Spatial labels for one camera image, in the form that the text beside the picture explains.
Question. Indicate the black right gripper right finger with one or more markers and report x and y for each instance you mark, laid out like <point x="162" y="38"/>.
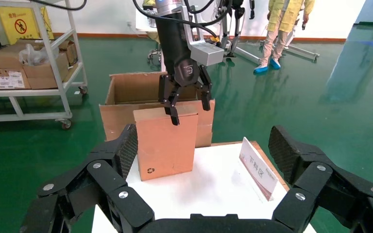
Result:
<point x="315" y="180"/>

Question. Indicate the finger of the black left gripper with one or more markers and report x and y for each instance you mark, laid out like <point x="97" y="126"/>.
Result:
<point x="205" y="90"/>
<point x="171" y="96"/>

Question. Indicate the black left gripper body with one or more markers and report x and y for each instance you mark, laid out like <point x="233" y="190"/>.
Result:
<point x="175" y="48"/>

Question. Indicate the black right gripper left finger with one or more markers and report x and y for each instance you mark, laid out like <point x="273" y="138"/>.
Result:
<point x="106" y="173"/>

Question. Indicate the small cardboard box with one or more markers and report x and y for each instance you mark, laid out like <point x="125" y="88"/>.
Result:
<point x="165" y="148"/>

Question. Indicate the large open cardboard box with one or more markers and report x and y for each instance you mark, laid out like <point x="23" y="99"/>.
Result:
<point x="119" y="119"/>

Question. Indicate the small open cardboard carton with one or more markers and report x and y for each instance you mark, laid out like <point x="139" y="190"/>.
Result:
<point x="70" y="53"/>

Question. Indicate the big plain cardboard box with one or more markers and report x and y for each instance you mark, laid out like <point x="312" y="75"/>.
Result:
<point x="6" y="58"/>

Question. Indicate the acrylic table sign red white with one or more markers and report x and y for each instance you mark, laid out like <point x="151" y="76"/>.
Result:
<point x="259" y="170"/>

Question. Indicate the black humanoid robot on stand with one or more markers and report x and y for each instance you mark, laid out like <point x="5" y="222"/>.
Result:
<point x="238" y="13"/>

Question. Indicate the white humanoid robot on stand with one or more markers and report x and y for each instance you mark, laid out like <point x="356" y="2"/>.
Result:
<point x="302" y="50"/>

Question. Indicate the person in yellow coat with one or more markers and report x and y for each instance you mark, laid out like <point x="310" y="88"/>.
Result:
<point x="283" y="16"/>

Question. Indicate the white wheeled shelf cart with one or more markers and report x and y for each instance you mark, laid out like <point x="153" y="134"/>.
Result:
<point x="28" y="93"/>

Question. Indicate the yellow folded floor sign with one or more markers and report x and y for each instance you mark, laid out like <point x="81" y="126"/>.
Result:
<point x="50" y="24"/>

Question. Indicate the clear plastic bag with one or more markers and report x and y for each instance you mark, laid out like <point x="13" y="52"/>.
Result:
<point x="33" y="56"/>

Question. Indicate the yellow no-entry warning sign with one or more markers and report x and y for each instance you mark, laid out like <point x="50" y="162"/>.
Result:
<point x="9" y="22"/>

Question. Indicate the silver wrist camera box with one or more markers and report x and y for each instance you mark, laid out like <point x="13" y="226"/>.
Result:
<point x="207" y="53"/>

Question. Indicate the white pedestal table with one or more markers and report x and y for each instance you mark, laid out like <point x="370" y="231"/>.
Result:
<point x="144" y="25"/>

